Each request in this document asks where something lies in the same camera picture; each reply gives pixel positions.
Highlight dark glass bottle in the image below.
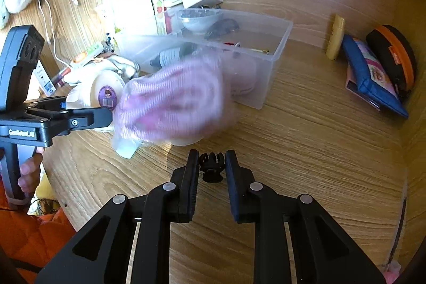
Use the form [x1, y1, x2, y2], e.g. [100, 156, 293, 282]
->
[149, 42, 197, 68]

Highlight pink rope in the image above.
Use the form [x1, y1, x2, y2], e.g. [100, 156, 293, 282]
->
[111, 52, 237, 158]

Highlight clear plastic storage bin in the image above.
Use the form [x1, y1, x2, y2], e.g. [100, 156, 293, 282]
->
[116, 9, 293, 110]

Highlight pink round candle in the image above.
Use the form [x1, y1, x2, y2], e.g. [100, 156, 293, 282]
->
[221, 54, 257, 97]

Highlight black orange round case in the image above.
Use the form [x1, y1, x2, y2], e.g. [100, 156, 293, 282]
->
[365, 24, 417, 102]

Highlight white paper stand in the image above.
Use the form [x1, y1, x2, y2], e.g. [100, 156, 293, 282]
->
[101, 0, 157, 35]

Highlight white tape roll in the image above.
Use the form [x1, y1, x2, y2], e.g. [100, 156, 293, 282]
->
[65, 68, 126, 133]

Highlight white bowl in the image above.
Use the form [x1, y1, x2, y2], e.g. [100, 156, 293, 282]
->
[178, 8, 223, 35]

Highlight blue pencil pouch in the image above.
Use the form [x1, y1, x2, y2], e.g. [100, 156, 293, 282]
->
[342, 34, 409, 118]

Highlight orange sleeve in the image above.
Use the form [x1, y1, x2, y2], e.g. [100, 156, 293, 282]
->
[1, 189, 76, 283]

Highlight person's left hand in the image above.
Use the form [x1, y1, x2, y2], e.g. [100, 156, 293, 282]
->
[17, 147, 44, 194]

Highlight small black clip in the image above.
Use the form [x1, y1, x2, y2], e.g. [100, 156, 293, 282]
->
[199, 152, 225, 183]

